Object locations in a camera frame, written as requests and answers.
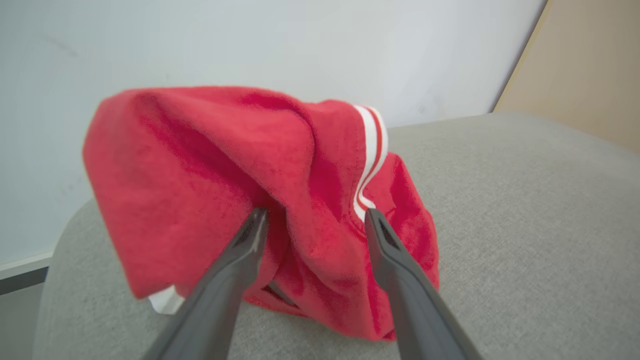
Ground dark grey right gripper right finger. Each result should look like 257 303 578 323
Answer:
364 208 484 360

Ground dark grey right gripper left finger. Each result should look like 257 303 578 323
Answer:
142 207 271 360

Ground red garment with white stripes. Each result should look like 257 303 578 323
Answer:
82 86 441 342

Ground grey fabric sofa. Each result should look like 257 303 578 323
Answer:
32 111 640 360

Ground black baseboard strip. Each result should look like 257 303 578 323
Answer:
0 266 51 296

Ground white baseboard trim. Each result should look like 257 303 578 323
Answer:
0 251 54 281

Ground beige wooden panel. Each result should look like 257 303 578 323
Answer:
492 0 640 154

